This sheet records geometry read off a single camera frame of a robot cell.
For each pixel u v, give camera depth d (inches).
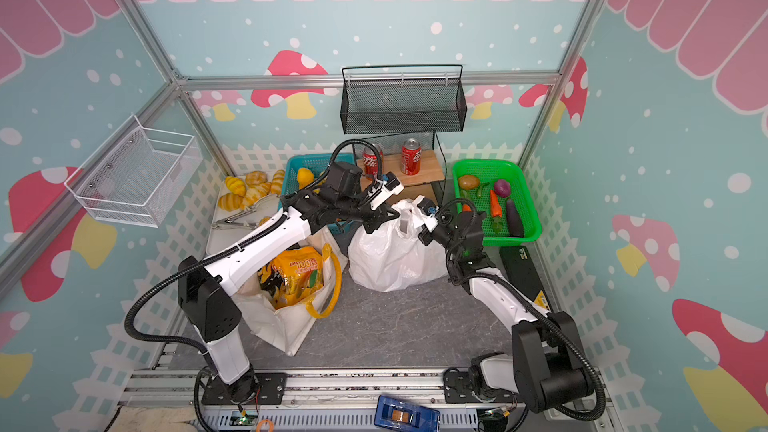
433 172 39.7
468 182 44.9
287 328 28.8
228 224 40.6
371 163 35.5
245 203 43.0
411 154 36.2
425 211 26.0
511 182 43.8
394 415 26.2
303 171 42.9
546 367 16.3
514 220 40.9
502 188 43.4
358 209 26.1
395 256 34.0
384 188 25.9
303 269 31.6
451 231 27.9
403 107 36.9
